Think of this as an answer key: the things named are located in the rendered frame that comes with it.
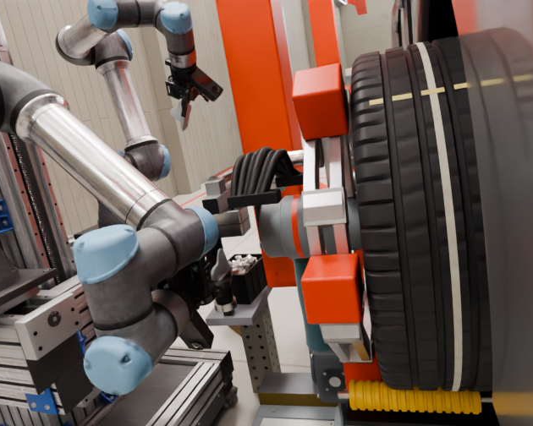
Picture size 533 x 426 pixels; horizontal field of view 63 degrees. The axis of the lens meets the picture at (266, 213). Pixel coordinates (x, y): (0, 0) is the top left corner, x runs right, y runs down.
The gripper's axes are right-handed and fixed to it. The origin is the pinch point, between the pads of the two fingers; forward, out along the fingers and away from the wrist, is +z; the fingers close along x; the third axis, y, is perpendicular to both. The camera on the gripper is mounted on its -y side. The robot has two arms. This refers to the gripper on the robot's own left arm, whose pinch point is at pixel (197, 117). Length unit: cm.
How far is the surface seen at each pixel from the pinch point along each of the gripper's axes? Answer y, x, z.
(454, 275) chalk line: -74, 50, -45
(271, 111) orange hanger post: -22.5, -5.9, -7.0
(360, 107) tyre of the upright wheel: -54, 34, -52
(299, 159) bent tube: -44, 28, -31
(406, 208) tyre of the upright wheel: -65, 46, -49
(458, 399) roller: -89, 52, -9
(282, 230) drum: -45, 39, -20
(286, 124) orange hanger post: -28.1, -4.8, -4.7
